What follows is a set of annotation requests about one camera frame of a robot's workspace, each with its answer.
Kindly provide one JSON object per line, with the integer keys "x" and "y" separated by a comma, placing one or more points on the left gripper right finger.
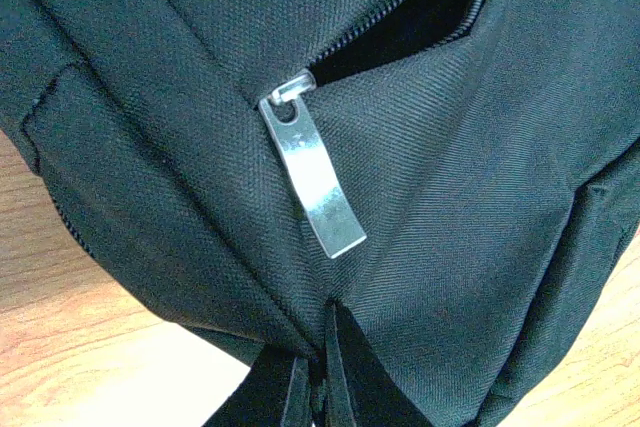
{"x": 360, "y": 392}

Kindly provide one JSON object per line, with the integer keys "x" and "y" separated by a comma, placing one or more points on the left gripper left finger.
{"x": 275, "y": 393}

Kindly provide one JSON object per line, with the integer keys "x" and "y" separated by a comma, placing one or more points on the black student backpack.
{"x": 462, "y": 175}

